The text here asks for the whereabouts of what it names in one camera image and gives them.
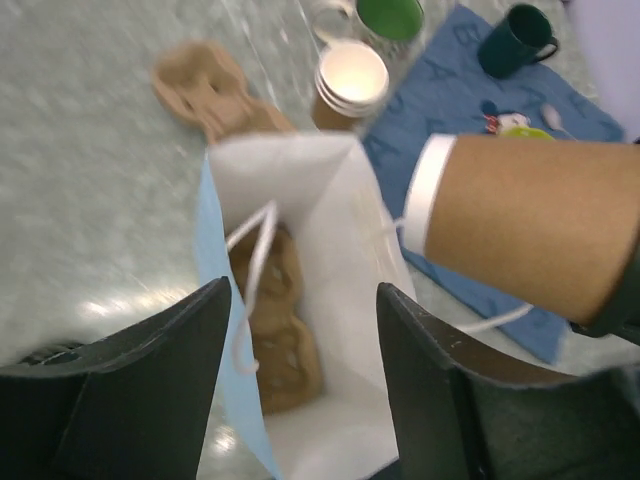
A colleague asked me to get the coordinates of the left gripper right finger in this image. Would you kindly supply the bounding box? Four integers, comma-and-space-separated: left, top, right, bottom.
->
376, 283, 639, 479

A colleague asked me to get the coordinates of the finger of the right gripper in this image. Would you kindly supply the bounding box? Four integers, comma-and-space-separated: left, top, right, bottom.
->
569, 249, 639, 345

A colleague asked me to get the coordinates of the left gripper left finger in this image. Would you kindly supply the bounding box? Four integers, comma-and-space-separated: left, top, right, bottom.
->
1, 277, 231, 479

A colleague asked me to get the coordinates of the brown paper cup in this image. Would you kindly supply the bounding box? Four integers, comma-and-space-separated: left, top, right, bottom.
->
403, 134, 639, 326

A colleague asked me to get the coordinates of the brown pulp cup carrier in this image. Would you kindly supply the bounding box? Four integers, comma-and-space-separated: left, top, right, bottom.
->
250, 226, 324, 415

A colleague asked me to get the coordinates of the light blue paper bag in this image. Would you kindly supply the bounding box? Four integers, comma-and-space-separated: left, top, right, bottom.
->
194, 132, 414, 479

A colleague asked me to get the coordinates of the stack of brown paper cups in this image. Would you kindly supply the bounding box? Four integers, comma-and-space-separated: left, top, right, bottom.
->
311, 40, 389, 130

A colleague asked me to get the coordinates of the yellow dotted plate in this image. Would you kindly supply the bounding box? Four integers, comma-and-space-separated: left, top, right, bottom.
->
498, 126, 554, 140

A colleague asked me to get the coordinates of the silver spoon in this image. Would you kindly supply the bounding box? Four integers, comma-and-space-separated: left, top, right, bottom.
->
540, 103, 575, 140

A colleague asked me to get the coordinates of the blue alphabet cloth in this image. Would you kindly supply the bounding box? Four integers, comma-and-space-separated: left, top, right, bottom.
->
363, 5, 625, 364

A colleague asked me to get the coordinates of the dark green mug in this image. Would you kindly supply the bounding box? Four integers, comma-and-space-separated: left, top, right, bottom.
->
477, 3, 560, 79

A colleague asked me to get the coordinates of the white mug green interior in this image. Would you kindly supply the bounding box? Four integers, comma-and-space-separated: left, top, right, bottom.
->
311, 0, 425, 62

